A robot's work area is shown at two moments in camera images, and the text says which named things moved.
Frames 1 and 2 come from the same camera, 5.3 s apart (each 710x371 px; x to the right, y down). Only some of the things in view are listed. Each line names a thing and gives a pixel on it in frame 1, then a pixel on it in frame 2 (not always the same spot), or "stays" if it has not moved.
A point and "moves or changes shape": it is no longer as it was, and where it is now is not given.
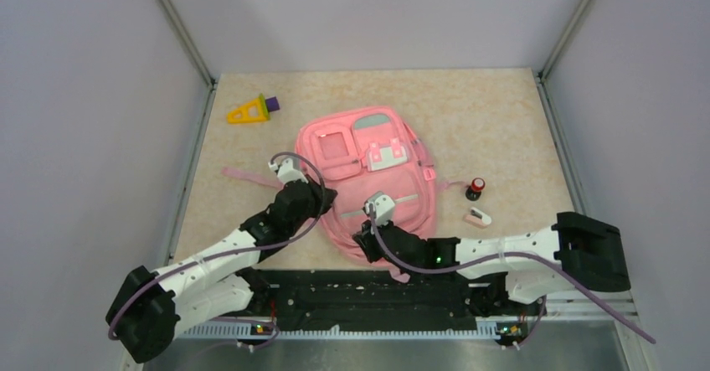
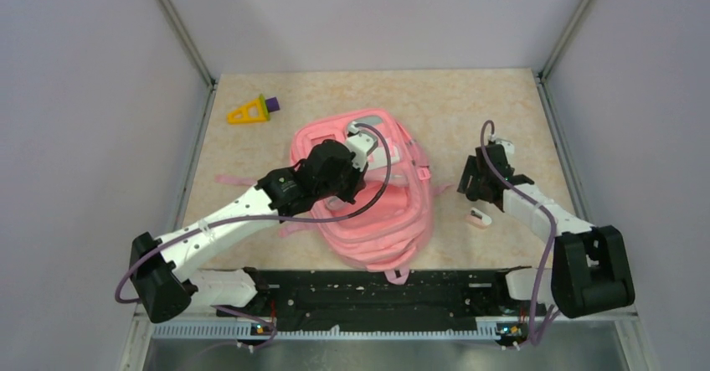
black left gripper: (330, 196) → (357, 183)
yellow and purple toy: (256, 110) stays
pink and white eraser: (477, 218) stays
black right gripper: (366, 239) → (469, 179)
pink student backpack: (364, 151) moves or changes shape
